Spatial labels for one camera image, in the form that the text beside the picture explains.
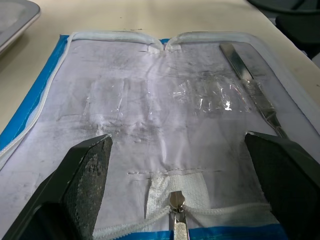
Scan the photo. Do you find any metal tray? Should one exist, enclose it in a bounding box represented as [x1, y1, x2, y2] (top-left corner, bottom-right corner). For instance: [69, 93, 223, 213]
[0, 0, 41, 57]

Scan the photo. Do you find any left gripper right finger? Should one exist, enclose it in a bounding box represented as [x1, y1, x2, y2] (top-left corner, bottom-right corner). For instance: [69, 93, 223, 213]
[243, 131, 320, 240]

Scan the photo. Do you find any blue surgical instrument pack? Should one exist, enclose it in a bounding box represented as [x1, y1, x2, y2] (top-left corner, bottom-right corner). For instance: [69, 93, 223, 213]
[0, 30, 320, 240]

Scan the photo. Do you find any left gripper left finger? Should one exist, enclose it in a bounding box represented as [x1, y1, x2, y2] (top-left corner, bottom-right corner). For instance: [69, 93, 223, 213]
[0, 134, 113, 240]

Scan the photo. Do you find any black rounded shape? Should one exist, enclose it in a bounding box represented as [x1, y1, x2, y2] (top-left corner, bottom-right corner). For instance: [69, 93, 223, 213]
[274, 13, 320, 61]

